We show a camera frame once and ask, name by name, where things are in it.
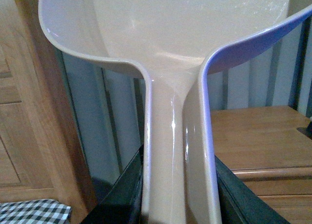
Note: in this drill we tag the wooden nightstand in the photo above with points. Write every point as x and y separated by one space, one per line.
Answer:
269 150

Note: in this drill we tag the black white checkered bedsheet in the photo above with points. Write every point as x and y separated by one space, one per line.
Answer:
43 211

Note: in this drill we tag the beige plastic dustpan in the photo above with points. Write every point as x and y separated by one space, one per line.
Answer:
173 45

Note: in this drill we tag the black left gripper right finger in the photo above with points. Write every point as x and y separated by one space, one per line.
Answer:
238 204

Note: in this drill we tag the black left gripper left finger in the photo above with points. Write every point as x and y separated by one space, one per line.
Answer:
122 205

